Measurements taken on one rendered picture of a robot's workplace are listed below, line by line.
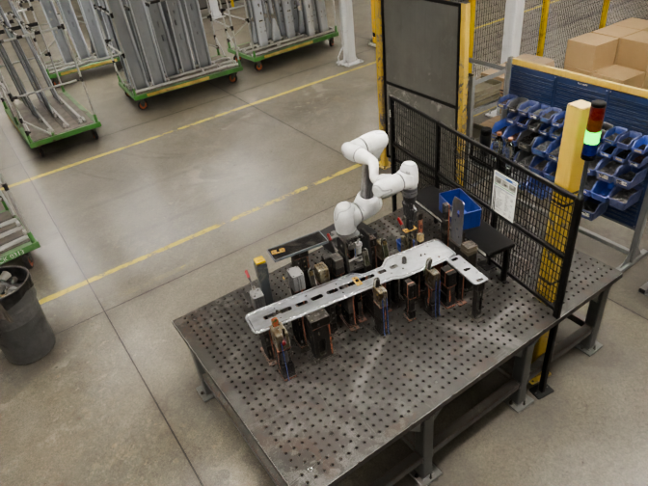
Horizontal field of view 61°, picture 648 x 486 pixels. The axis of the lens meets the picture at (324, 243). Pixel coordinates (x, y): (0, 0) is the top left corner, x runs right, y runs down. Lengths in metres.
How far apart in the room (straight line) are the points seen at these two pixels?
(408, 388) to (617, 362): 1.84
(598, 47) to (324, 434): 5.60
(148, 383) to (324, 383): 1.73
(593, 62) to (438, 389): 5.02
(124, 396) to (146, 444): 0.50
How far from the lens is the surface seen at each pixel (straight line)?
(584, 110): 3.09
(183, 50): 10.05
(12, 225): 6.65
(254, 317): 3.26
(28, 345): 5.05
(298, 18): 11.27
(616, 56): 7.68
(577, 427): 4.07
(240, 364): 3.44
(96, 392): 4.65
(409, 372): 3.27
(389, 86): 6.22
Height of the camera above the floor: 3.17
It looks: 36 degrees down
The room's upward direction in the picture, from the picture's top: 7 degrees counter-clockwise
